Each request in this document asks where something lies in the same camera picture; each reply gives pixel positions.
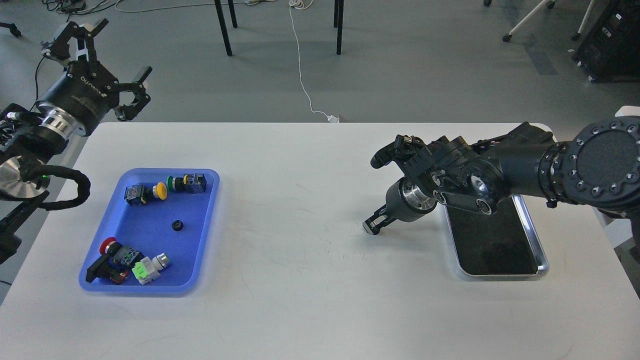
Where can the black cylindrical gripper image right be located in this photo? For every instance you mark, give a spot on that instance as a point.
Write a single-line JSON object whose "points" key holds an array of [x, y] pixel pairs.
{"points": [[404, 201]]}

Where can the black equipment case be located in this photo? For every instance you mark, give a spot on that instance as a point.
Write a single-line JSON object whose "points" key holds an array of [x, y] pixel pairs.
{"points": [[610, 52]]}

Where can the red emergency stop button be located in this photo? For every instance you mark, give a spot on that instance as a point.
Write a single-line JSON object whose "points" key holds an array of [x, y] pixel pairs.
{"points": [[121, 254]]}

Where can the silver metal tray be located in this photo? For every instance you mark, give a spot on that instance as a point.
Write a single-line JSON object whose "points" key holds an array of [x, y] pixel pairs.
{"points": [[503, 246]]}

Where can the silver button with green block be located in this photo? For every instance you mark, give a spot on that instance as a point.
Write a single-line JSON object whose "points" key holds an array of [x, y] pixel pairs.
{"points": [[148, 269]]}

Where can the black switch with red tab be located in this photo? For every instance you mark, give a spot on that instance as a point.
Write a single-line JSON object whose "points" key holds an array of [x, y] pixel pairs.
{"points": [[102, 268]]}

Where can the black gear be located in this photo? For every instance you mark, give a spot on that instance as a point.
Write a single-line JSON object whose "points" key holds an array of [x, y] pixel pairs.
{"points": [[177, 225]]}

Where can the green push button switch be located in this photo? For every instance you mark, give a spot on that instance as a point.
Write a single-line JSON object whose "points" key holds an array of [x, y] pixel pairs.
{"points": [[191, 183]]}

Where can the blue plastic tray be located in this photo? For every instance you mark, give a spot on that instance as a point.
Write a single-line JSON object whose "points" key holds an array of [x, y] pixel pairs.
{"points": [[147, 228]]}

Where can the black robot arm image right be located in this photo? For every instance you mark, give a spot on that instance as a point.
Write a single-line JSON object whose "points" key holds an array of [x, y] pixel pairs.
{"points": [[598, 168]]}

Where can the yellow push button switch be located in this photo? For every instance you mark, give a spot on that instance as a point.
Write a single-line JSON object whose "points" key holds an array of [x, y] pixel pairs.
{"points": [[140, 194]]}

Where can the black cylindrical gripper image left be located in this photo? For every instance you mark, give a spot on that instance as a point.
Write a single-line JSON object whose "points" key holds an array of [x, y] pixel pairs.
{"points": [[80, 97]]}

